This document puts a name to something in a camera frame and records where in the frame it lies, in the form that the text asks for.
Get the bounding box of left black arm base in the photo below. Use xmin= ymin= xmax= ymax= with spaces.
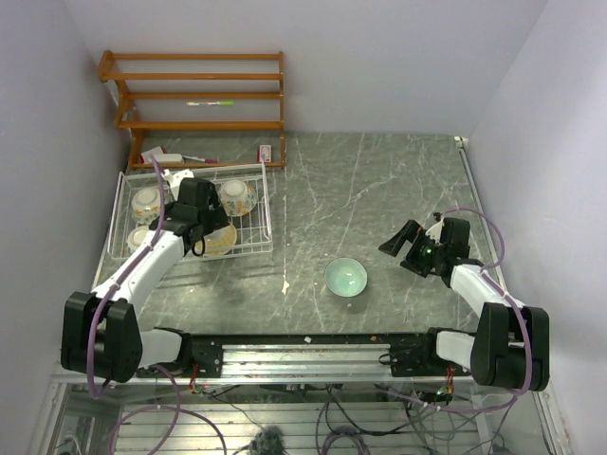
xmin=135 ymin=336 xmax=223 ymax=378

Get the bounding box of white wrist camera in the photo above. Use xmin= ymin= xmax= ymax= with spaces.
xmin=425 ymin=212 xmax=444 ymax=243
xmin=162 ymin=169 xmax=193 ymax=187

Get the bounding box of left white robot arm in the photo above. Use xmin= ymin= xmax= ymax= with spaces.
xmin=60 ymin=177 xmax=229 ymax=383

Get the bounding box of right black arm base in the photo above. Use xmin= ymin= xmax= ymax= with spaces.
xmin=377 ymin=344 xmax=438 ymax=377

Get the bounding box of black cable bundle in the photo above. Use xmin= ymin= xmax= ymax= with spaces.
xmin=203 ymin=378 xmax=523 ymax=455

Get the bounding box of blue yellow sun bowl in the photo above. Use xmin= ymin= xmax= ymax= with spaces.
xmin=197 ymin=224 xmax=237 ymax=258

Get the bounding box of wooden shelf rack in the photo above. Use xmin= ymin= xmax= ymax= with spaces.
xmin=97 ymin=50 xmax=286 ymax=169

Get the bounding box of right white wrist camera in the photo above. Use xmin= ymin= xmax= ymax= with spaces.
xmin=425 ymin=212 xmax=444 ymax=243

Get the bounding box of orange blue floral bowl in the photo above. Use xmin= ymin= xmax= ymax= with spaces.
xmin=127 ymin=226 xmax=155 ymax=255

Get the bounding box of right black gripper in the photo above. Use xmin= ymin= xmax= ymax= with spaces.
xmin=379 ymin=219 xmax=446 ymax=277

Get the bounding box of pink white pen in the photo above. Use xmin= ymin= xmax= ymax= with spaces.
xmin=183 ymin=155 xmax=218 ymax=164

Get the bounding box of orange star leaf bowl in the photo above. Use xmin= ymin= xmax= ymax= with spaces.
xmin=131 ymin=187 xmax=160 ymax=226

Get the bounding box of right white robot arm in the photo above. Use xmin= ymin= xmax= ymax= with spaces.
xmin=378 ymin=214 xmax=550 ymax=392

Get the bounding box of star and leaves bowl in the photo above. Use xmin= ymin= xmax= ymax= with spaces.
xmin=219 ymin=179 xmax=258 ymax=217

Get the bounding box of aluminium mounting rail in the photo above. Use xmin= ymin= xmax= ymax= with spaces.
xmin=51 ymin=343 xmax=504 ymax=385

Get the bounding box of small red white box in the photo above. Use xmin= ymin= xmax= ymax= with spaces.
xmin=257 ymin=144 xmax=272 ymax=163

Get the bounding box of white wire dish rack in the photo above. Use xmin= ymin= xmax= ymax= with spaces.
xmin=105 ymin=164 xmax=273 ymax=262

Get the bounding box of plain light teal bowl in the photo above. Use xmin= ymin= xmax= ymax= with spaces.
xmin=323 ymin=258 xmax=368 ymax=298

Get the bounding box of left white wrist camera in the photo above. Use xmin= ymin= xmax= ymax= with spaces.
xmin=162 ymin=169 xmax=193 ymax=187

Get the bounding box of green white pen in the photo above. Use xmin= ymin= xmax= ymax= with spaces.
xmin=186 ymin=100 xmax=234 ymax=107

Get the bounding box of white eraser block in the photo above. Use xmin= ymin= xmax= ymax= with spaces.
xmin=153 ymin=154 xmax=185 ymax=164

